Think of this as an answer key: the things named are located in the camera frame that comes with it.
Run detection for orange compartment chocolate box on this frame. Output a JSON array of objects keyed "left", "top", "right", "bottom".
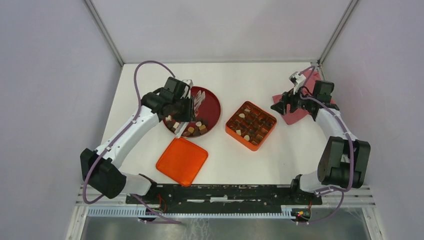
[{"left": 225, "top": 101, "right": 277, "bottom": 152}]

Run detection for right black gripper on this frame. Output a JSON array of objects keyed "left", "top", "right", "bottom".
[{"left": 270, "top": 83, "right": 315, "bottom": 116}]

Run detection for metal serving tongs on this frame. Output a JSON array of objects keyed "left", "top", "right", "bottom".
[{"left": 174, "top": 90, "right": 206, "bottom": 138}]

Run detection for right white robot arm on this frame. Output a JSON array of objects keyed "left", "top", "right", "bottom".
[{"left": 270, "top": 80, "right": 371, "bottom": 204}]

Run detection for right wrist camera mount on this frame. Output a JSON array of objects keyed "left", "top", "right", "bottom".
[{"left": 289, "top": 71, "right": 307, "bottom": 95}]

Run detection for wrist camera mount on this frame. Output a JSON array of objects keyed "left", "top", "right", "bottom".
[
  {"left": 182, "top": 79, "right": 193, "bottom": 99},
  {"left": 289, "top": 71, "right": 307, "bottom": 95}
]

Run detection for pink cloth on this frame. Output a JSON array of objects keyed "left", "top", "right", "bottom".
[{"left": 271, "top": 66, "right": 339, "bottom": 125}]

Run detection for orange box lid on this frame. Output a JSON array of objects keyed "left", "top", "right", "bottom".
[{"left": 155, "top": 138, "right": 209, "bottom": 187}]

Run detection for round dark red plate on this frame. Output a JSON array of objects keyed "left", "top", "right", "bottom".
[{"left": 182, "top": 86, "right": 222, "bottom": 138}]

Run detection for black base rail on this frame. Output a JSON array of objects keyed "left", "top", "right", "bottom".
[{"left": 126, "top": 184, "right": 323, "bottom": 214}]

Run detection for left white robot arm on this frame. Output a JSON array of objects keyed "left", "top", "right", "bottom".
[{"left": 80, "top": 77, "right": 195, "bottom": 204}]

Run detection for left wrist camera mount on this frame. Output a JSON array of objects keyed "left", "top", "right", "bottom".
[{"left": 182, "top": 79, "right": 193, "bottom": 99}]

